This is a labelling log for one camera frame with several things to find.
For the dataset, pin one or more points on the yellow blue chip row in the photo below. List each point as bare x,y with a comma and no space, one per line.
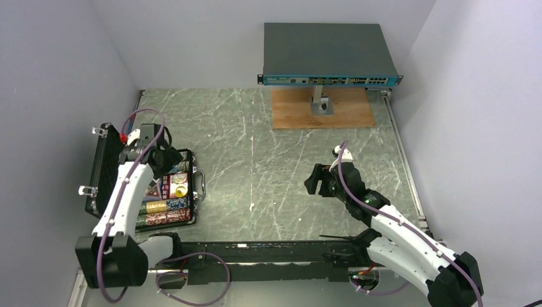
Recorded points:
163,206

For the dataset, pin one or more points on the red triangular all-in marker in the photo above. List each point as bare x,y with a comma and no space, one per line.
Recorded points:
153,191

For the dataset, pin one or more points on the grey metal stand bracket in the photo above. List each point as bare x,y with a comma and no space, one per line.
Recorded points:
321,105

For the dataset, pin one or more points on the red chip row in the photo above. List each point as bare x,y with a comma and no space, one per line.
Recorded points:
162,218

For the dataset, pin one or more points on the clear dealer button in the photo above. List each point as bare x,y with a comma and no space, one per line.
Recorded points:
180,178

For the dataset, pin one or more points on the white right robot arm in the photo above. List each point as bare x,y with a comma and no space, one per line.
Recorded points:
445,277

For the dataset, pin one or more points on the red playing card deck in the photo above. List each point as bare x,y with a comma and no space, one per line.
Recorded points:
178,185

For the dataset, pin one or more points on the wooden board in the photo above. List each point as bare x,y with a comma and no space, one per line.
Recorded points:
291,109

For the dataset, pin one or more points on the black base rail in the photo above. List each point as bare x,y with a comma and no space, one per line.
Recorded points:
332,258

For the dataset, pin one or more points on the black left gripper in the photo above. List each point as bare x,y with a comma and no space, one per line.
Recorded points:
170,158

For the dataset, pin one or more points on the yellow big blind button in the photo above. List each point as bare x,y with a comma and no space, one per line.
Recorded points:
181,191

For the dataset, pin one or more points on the aluminium frame extrusion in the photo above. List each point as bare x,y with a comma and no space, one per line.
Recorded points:
80,288

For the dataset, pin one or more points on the teal network switch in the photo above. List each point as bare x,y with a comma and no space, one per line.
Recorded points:
326,54

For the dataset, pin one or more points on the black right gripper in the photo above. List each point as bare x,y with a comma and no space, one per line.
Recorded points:
320,173

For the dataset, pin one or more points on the black aluminium poker case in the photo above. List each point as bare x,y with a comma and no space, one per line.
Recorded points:
110,146

